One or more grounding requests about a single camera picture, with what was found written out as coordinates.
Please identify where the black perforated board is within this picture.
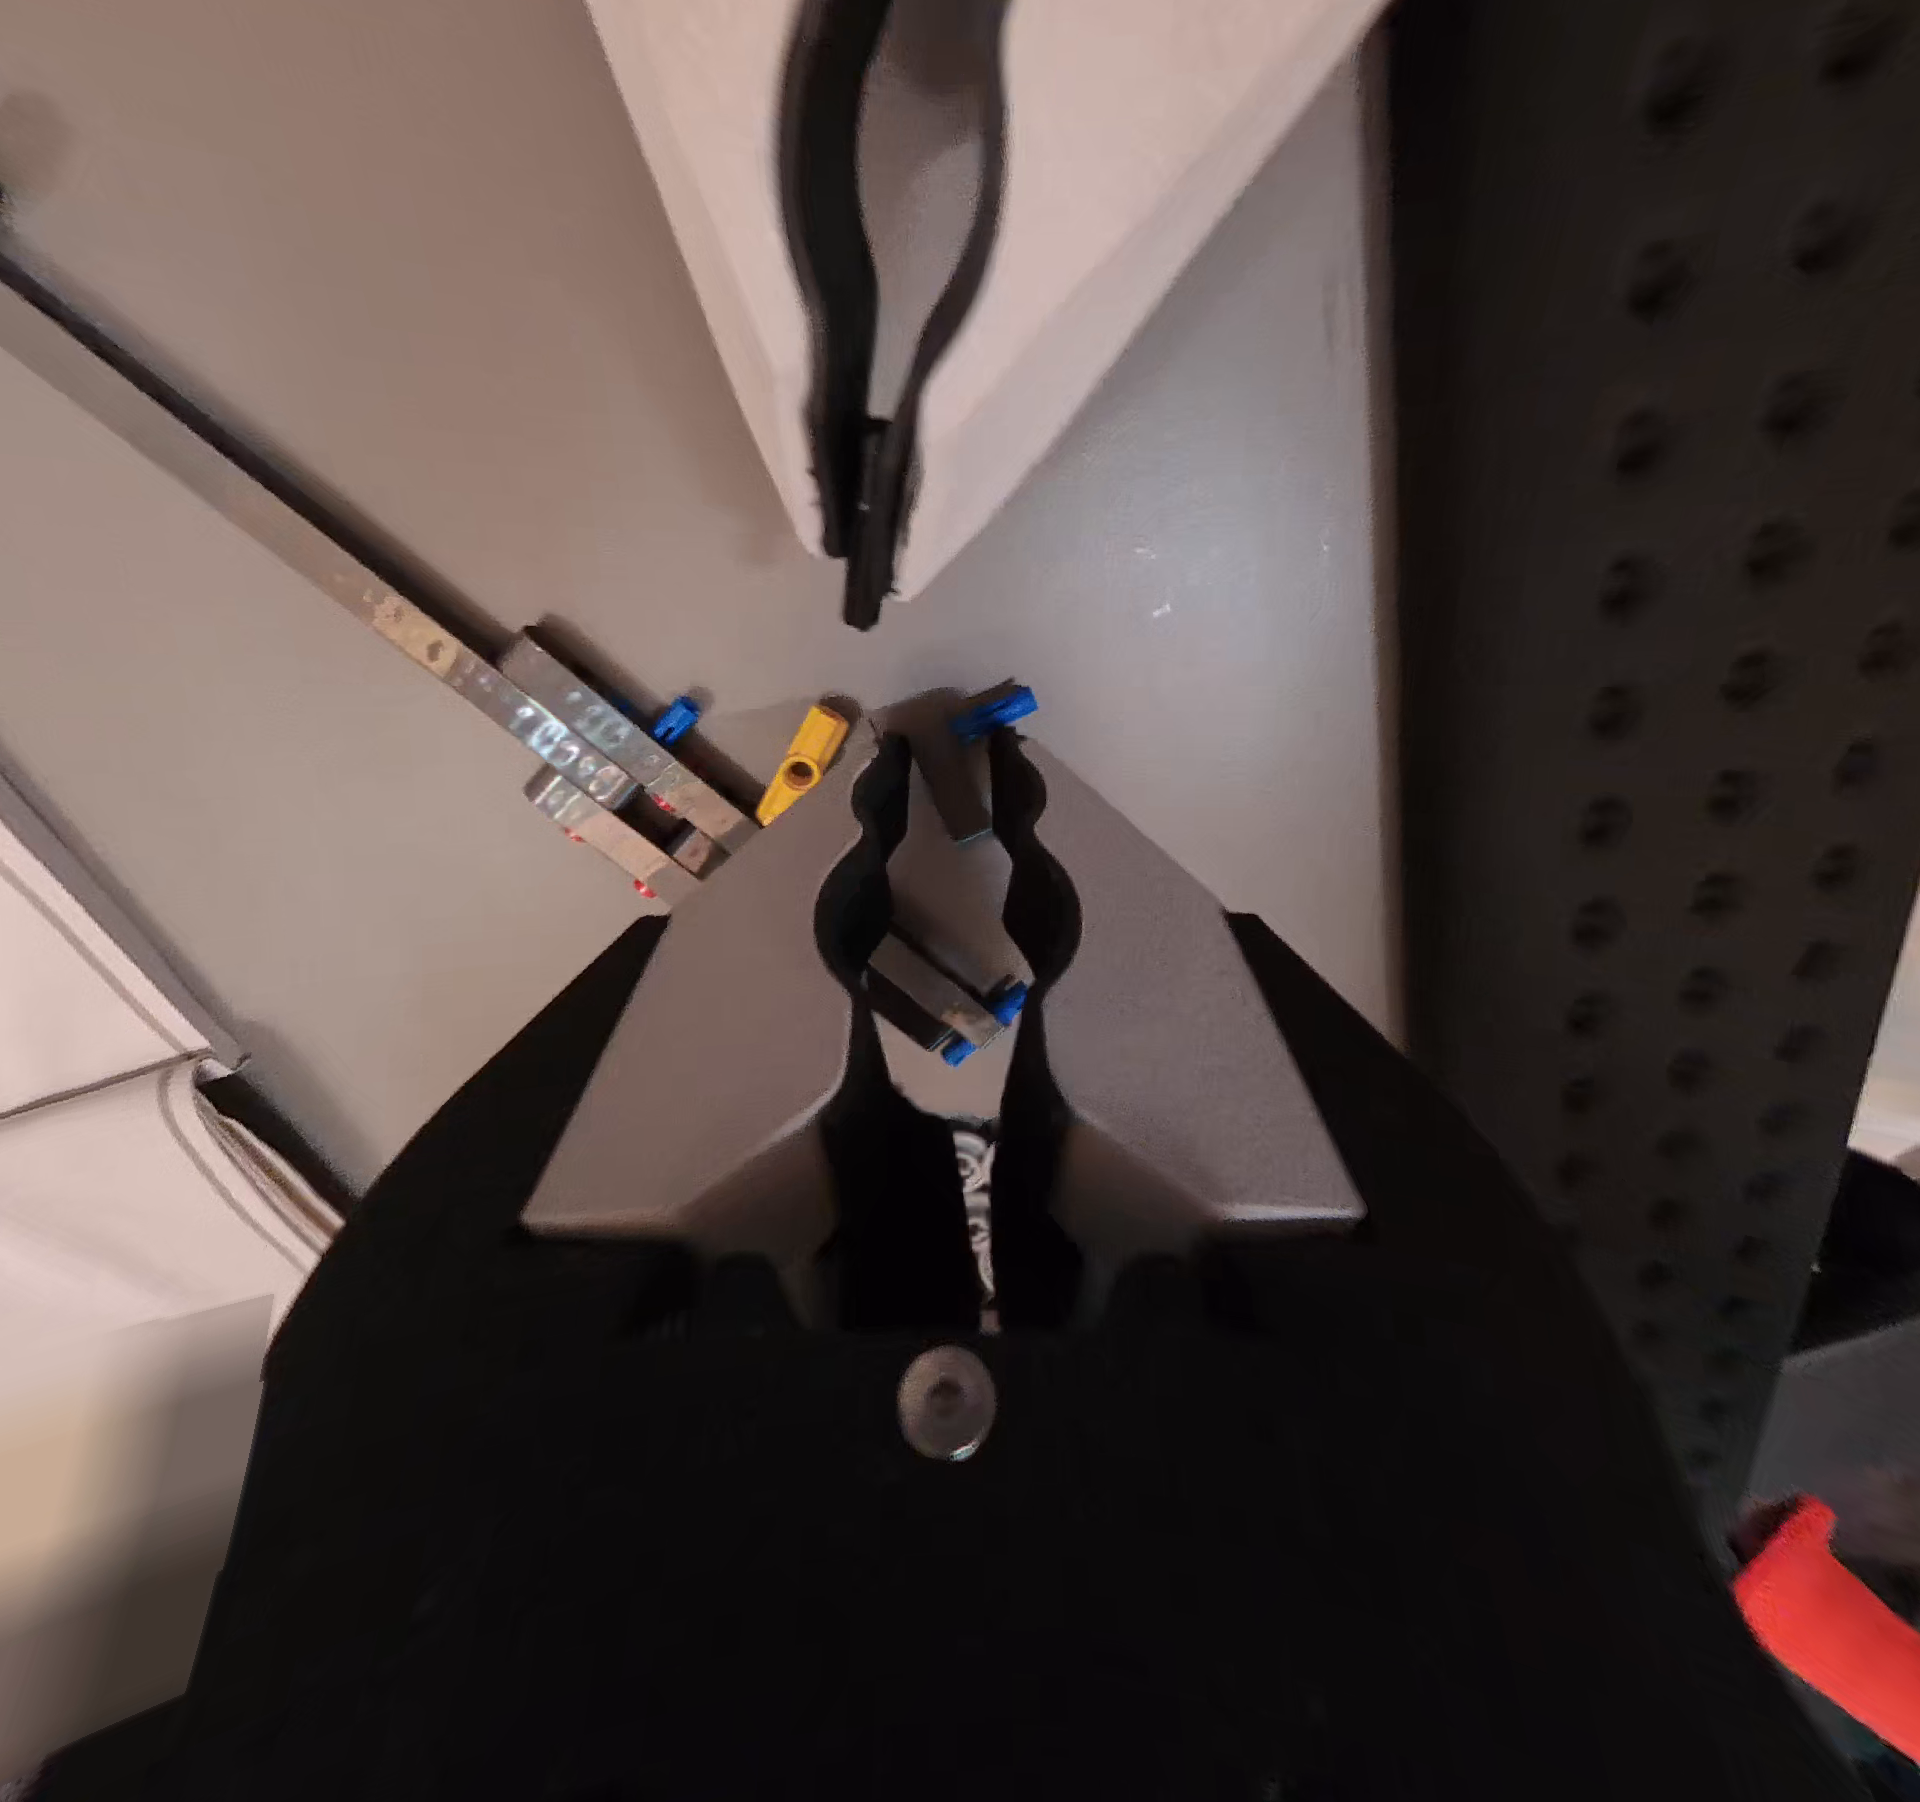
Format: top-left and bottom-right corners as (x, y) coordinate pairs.
(1384, 0), (1920, 1550)

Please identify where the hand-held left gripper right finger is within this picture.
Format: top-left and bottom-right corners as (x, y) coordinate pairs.
(980, 729), (1372, 1327)

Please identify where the open instruction booklet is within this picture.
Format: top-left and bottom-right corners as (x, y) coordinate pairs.
(0, 757), (359, 1776)

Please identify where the red fabric object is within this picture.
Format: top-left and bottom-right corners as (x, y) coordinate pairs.
(1729, 1491), (1920, 1729)

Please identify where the long grey lego beam assembly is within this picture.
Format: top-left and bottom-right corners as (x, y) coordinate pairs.
(0, 255), (1036, 1072)

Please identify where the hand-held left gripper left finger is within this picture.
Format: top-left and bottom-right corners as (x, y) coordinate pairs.
(518, 734), (965, 1327)

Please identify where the yellow lego connector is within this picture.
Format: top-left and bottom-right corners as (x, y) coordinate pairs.
(754, 702), (854, 830)

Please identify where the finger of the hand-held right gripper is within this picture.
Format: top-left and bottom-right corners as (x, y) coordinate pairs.
(895, 0), (1451, 590)
(536, 0), (898, 562)

